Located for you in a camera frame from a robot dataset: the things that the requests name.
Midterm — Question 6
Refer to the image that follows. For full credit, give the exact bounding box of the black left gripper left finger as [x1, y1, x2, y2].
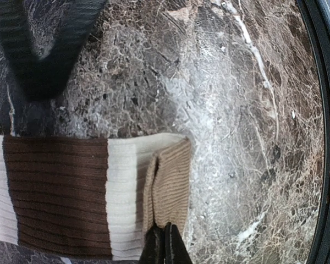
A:
[139, 224, 165, 264]

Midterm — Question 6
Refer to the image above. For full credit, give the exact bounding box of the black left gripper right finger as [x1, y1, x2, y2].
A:
[164, 223, 193, 264]

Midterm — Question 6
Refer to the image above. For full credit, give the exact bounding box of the beige and brown sock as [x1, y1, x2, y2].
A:
[0, 133, 192, 261]

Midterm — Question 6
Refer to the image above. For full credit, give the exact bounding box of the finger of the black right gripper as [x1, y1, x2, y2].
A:
[0, 1, 106, 102]

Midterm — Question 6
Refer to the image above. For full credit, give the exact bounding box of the black front rail frame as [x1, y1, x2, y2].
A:
[297, 1, 330, 263]

